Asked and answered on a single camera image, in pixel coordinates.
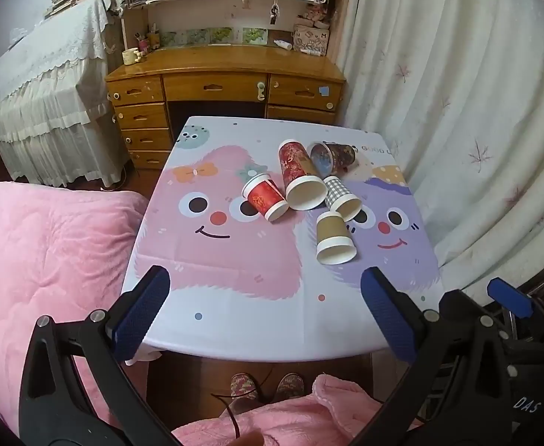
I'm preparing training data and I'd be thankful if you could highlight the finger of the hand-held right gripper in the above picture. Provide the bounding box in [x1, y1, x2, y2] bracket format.
[487, 277, 544, 330]
[439, 289, 496, 322]

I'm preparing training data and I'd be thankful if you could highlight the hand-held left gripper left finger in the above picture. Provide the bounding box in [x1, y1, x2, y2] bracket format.
[19, 266, 182, 446]

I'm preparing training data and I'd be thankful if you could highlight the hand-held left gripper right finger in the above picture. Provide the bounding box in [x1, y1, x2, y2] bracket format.
[351, 267, 524, 446]

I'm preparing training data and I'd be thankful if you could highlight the brown paper cup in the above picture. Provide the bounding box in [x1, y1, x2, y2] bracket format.
[316, 210, 357, 265]

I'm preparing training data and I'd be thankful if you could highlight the grey checked paper cup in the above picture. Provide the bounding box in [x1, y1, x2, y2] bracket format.
[323, 175, 363, 222]

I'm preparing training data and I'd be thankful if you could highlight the small red paper cup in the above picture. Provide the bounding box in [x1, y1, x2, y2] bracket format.
[241, 173, 290, 223]

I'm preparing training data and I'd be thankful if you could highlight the dark patterned paper cup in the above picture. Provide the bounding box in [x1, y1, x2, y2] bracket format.
[310, 141, 357, 177]

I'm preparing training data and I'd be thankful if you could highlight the tall red patterned paper cup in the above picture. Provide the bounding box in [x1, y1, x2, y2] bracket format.
[278, 139, 327, 211]

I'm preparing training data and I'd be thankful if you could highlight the cartoon printed tablecloth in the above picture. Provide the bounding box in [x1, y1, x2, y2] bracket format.
[121, 116, 442, 363]

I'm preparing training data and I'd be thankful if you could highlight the pink quilt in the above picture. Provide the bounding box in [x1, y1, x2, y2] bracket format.
[0, 179, 149, 428]

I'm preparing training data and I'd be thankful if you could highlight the patterned slipper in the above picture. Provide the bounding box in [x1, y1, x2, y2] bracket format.
[230, 372, 260, 403]
[274, 372, 305, 403]

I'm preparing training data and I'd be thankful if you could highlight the pink fleece clothing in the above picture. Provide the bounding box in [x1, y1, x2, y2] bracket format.
[172, 374, 424, 446]

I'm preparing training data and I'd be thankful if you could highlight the white patterned curtain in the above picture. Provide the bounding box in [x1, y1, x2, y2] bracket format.
[334, 0, 544, 307]

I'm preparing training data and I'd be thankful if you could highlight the white lace covered furniture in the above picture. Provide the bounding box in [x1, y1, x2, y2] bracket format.
[0, 0, 131, 190]

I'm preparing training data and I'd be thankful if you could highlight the wooden desk with drawers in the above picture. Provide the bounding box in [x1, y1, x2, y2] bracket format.
[105, 45, 347, 170]

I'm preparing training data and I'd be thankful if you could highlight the pen holder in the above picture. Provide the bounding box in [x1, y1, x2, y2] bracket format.
[135, 32, 161, 55]

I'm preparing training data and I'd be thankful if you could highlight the row of green picture cards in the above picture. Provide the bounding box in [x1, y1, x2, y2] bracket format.
[159, 27, 269, 47]

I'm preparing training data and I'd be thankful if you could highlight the cardboard box on desk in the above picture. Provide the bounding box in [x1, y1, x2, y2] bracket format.
[293, 25, 331, 55]

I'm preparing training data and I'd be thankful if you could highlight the wooden desk hutch shelf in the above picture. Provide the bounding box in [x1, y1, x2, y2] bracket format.
[116, 0, 352, 56]

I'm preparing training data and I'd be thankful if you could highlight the black cable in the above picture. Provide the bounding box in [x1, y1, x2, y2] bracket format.
[211, 367, 275, 440]

